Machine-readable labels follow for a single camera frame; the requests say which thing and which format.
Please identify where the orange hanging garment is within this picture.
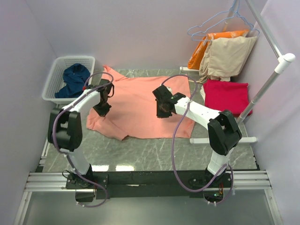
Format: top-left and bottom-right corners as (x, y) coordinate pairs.
(187, 30), (249, 70)

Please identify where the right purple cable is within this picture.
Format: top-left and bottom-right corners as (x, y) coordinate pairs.
(162, 75), (234, 205)

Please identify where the purple cable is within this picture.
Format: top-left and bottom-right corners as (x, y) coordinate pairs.
(53, 72), (115, 208)
(162, 75), (234, 205)

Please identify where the beige hanging garment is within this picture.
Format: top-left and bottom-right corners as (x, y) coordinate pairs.
(199, 36), (257, 83)

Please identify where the aluminium rail frame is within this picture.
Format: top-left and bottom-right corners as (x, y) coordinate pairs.
(14, 171), (283, 225)

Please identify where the white metal clothes rack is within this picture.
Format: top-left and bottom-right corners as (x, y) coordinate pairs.
(180, 0), (296, 146)

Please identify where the red folded t-shirt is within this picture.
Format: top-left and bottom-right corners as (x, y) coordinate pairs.
(203, 80), (249, 117)

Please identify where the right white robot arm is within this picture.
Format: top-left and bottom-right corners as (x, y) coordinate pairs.
(153, 85), (242, 187)

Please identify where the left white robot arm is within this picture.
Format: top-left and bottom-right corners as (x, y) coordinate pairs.
(47, 79), (114, 188)

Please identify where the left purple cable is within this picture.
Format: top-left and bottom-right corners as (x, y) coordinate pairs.
(53, 72), (115, 208)

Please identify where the pink t-shirt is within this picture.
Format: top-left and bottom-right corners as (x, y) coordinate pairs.
(86, 66), (190, 141)

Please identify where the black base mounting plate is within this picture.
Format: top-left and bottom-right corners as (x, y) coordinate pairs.
(66, 170), (232, 200)

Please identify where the white plastic laundry basket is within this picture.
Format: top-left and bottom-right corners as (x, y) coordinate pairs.
(42, 55), (96, 105)

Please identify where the blue t-shirt in basket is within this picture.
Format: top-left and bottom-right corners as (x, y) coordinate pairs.
(55, 63), (90, 98)

